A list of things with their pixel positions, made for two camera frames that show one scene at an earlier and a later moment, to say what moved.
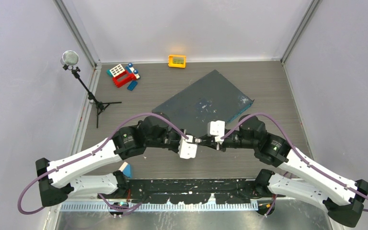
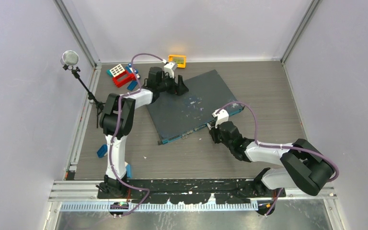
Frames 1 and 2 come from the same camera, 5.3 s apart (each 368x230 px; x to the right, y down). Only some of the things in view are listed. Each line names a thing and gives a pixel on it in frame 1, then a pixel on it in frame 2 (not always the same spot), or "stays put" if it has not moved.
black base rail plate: (188, 191) stays put
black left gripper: (179, 137) → (178, 89)
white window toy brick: (117, 70) stays put
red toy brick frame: (123, 78) stays put
